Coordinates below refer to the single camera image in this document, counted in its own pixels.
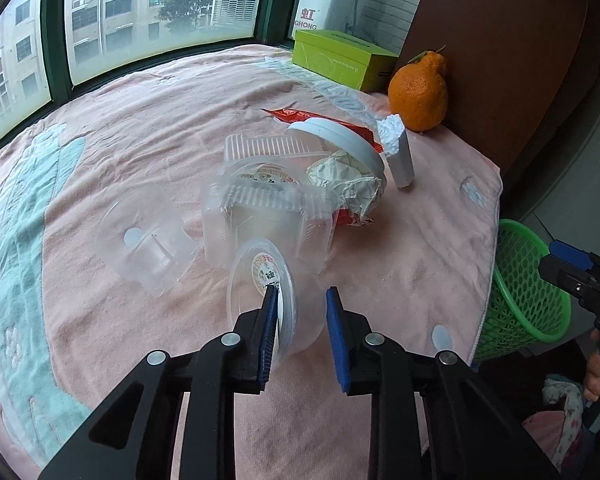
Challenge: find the round clear pudding cup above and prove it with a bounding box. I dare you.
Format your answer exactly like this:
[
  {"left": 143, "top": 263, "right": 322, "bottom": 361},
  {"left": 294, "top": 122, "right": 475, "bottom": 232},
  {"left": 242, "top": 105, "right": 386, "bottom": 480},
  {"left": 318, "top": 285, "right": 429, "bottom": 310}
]
[{"left": 225, "top": 237, "right": 330, "bottom": 369}]

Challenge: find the red white paper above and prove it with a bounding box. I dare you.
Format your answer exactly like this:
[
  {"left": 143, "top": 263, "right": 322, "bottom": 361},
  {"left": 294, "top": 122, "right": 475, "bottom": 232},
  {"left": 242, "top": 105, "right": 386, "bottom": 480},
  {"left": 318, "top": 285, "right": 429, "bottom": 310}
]
[{"left": 306, "top": 150, "right": 386, "bottom": 226}]

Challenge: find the clear rectangular plastic tray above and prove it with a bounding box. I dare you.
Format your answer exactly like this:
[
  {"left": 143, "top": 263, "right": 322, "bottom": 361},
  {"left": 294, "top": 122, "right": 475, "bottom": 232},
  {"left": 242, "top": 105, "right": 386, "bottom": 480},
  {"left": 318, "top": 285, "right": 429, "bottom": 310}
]
[{"left": 201, "top": 176, "right": 338, "bottom": 273}]

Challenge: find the white round plastic lid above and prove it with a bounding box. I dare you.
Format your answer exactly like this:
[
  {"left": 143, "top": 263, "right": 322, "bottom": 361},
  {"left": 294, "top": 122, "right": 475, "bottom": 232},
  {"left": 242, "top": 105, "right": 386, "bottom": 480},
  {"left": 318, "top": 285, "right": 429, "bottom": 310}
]
[{"left": 286, "top": 117, "right": 385, "bottom": 178}]

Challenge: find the red snack wrapper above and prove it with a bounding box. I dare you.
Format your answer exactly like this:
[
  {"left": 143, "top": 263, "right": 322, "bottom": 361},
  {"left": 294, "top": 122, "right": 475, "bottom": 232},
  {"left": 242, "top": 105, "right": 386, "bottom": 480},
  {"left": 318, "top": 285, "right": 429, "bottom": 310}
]
[{"left": 258, "top": 107, "right": 385, "bottom": 154}]

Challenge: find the green mesh trash basket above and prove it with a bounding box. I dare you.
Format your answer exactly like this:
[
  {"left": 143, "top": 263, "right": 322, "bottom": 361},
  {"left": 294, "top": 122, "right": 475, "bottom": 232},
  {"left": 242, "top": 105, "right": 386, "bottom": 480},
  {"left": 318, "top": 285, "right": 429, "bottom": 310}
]
[{"left": 474, "top": 219, "right": 571, "bottom": 363}]

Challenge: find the person's right hand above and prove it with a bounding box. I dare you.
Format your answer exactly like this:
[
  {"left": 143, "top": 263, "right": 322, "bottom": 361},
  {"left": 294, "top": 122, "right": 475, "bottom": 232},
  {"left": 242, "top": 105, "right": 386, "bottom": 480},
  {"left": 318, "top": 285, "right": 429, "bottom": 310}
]
[{"left": 583, "top": 328, "right": 600, "bottom": 404}]

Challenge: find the white cabinet door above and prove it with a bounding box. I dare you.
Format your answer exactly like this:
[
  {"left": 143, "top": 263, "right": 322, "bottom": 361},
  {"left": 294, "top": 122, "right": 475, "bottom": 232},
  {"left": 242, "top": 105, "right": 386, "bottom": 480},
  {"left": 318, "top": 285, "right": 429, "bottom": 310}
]
[{"left": 522, "top": 124, "right": 600, "bottom": 255}]

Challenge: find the large orange citrus fruit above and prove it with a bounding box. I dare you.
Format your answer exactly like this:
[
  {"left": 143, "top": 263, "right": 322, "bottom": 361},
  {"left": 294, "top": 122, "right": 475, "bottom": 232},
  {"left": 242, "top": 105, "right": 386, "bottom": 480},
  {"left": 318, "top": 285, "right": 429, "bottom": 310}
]
[{"left": 388, "top": 51, "right": 449, "bottom": 132}]

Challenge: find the pink quilted blanket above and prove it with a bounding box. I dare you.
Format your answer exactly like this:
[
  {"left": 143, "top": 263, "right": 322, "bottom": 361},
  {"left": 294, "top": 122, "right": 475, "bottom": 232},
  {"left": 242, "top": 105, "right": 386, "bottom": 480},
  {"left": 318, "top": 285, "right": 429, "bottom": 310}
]
[{"left": 0, "top": 46, "right": 503, "bottom": 479}]

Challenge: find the wooden cabinet side panel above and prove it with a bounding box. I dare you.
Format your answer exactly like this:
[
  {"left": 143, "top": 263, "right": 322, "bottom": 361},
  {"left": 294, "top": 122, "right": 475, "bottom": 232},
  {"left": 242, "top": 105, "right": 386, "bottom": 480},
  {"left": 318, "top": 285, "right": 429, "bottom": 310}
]
[{"left": 400, "top": 0, "right": 588, "bottom": 171}]

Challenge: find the green cardboard box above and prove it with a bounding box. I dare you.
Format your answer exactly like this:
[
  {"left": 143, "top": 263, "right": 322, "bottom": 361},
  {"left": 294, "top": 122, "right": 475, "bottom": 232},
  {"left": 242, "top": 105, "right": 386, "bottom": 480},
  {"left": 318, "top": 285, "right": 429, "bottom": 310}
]
[{"left": 292, "top": 30, "right": 398, "bottom": 92}]

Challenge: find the green window frame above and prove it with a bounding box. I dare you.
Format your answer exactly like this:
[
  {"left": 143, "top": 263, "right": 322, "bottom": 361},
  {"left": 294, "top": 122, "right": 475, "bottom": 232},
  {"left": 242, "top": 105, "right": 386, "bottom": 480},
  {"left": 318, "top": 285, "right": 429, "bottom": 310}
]
[{"left": 0, "top": 0, "right": 298, "bottom": 149}]

